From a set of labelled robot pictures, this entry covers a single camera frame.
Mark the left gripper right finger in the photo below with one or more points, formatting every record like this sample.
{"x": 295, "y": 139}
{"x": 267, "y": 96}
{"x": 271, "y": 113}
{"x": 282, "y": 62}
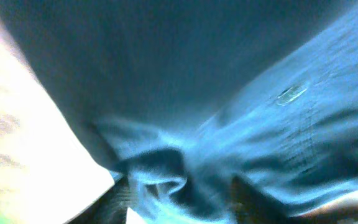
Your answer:
{"x": 252, "y": 206}

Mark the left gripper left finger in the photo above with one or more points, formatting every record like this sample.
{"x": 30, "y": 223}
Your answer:
{"x": 110, "y": 208}

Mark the navy blue denim shorts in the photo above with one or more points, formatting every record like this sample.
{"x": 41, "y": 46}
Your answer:
{"x": 182, "y": 96}

